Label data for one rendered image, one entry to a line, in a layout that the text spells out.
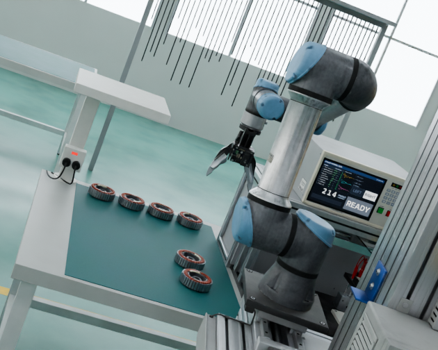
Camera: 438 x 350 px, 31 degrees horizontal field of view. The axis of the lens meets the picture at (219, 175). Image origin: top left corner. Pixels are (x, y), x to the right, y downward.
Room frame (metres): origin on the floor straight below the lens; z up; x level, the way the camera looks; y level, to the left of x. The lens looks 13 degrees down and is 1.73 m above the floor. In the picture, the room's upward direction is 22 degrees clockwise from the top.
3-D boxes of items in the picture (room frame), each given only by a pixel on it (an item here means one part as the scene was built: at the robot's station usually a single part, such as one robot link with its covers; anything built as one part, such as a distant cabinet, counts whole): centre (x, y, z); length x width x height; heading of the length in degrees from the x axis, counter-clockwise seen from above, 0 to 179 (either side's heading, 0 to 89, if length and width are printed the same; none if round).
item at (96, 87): (3.04, 0.47, 0.98); 0.37 x 0.35 x 0.46; 103
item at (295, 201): (3.00, -0.47, 1.09); 0.68 x 0.44 x 0.05; 103
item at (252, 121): (2.43, -0.04, 1.37); 0.08 x 0.08 x 0.05
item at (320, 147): (3.00, -0.48, 1.22); 0.44 x 0.39 x 0.20; 103
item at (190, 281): (2.56, -0.06, 0.77); 0.11 x 0.11 x 0.04
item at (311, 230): (1.98, -0.27, 1.20); 0.13 x 0.12 x 0.14; 103
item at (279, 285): (1.98, -0.28, 1.09); 0.15 x 0.15 x 0.10
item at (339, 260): (2.93, -0.49, 0.92); 0.66 x 0.01 x 0.30; 103
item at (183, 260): (2.72, -0.02, 0.77); 0.11 x 0.11 x 0.04
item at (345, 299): (2.86, -0.63, 0.80); 0.08 x 0.05 x 0.06; 103
